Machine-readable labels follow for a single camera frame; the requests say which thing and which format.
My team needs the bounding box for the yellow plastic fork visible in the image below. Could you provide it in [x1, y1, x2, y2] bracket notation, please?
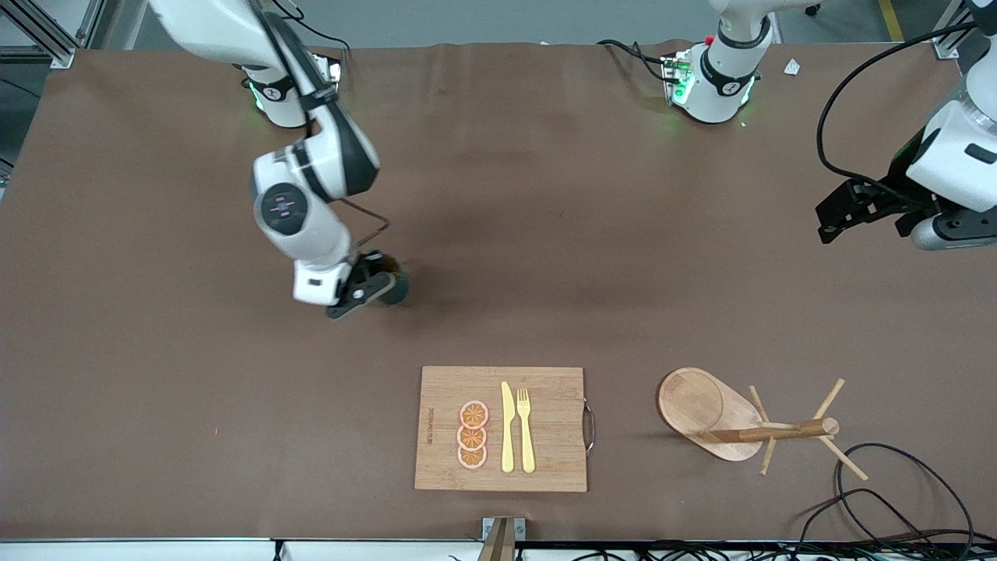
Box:
[516, 388, 537, 475]

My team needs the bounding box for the black looping cable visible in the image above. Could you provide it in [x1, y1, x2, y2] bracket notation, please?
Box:
[835, 443, 977, 546]
[791, 488, 939, 550]

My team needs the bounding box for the black left arm base cable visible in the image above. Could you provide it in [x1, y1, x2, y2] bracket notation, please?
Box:
[597, 38, 680, 83]

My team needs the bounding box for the white table edge rail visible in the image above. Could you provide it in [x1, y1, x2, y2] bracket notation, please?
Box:
[0, 538, 997, 561]

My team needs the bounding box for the grey metal bracket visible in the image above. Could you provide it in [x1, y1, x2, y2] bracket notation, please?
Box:
[482, 517, 527, 542]

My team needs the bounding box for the bamboo cutting board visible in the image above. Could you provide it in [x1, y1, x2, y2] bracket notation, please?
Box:
[414, 366, 597, 493]

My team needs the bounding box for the wooden mug tree rack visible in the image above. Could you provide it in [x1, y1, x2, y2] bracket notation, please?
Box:
[657, 367, 869, 480]

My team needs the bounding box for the yellow plastic knife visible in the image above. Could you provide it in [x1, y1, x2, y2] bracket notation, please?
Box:
[501, 381, 516, 474]

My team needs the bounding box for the black arm base cable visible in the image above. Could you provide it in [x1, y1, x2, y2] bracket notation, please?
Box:
[597, 38, 680, 83]
[273, 0, 350, 79]

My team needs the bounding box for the dark green cup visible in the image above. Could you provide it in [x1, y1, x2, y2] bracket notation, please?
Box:
[372, 256, 411, 308]

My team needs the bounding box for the black right arm base cable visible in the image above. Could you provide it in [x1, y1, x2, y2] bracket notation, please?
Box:
[273, 0, 350, 79]

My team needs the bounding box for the brown table cover sheet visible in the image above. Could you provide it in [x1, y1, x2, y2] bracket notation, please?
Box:
[0, 41, 997, 543]

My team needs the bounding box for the aluminium frame post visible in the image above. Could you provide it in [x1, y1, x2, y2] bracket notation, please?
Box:
[930, 0, 974, 61]
[0, 0, 107, 70]

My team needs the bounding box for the brown mounting bar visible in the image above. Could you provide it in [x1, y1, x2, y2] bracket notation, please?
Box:
[477, 519, 516, 561]

